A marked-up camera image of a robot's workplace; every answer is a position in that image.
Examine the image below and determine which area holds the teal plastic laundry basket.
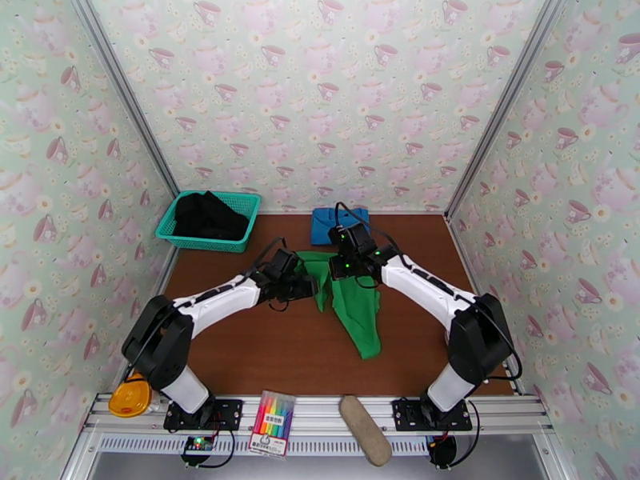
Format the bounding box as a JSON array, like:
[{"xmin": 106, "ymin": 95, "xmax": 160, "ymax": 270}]
[{"xmin": 154, "ymin": 190, "xmax": 262, "ymax": 254}]

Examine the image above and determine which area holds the pack of coloured highlighters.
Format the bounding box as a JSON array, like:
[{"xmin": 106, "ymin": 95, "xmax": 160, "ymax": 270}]
[{"xmin": 248, "ymin": 390, "xmax": 297, "ymax": 457}]

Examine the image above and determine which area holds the beige oblong stone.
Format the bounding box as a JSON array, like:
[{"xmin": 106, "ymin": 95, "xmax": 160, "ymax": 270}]
[{"xmin": 338, "ymin": 394, "xmax": 394, "ymax": 467}]

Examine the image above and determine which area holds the perforated metal cable tray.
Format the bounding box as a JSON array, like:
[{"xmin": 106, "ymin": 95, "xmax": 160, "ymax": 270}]
[{"xmin": 94, "ymin": 433, "xmax": 436, "ymax": 457}]

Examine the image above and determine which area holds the small circuit board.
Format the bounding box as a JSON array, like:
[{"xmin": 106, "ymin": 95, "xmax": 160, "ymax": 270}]
[{"xmin": 182, "ymin": 435, "xmax": 216, "ymax": 454}]

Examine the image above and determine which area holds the aluminium front rail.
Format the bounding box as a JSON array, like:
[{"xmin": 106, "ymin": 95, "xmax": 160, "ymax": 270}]
[{"xmin": 82, "ymin": 392, "xmax": 554, "ymax": 434}]

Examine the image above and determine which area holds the green garment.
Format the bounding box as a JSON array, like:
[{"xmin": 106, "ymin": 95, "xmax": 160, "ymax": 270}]
[{"xmin": 292, "ymin": 250, "xmax": 385, "ymax": 361}]

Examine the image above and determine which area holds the blue t-shirt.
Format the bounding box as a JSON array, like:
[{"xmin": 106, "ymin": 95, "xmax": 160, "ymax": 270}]
[{"xmin": 310, "ymin": 207, "xmax": 372, "ymax": 246}]

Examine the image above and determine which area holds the black garment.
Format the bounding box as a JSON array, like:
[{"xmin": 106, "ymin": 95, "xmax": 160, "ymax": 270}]
[{"xmin": 172, "ymin": 190, "xmax": 251, "ymax": 241}]

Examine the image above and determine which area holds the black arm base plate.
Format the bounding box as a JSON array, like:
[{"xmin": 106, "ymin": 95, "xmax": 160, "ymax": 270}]
[
  {"xmin": 391, "ymin": 399, "xmax": 474, "ymax": 432},
  {"xmin": 163, "ymin": 398, "xmax": 243, "ymax": 434}
]

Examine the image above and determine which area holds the orange translucent plastic lid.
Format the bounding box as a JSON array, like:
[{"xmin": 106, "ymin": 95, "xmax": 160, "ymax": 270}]
[{"xmin": 109, "ymin": 373, "xmax": 154, "ymax": 420}]

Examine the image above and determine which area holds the aluminium frame post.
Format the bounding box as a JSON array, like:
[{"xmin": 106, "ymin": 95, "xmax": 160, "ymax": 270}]
[
  {"xmin": 445, "ymin": 0, "xmax": 571, "ymax": 222},
  {"xmin": 67, "ymin": 0, "xmax": 181, "ymax": 197}
]

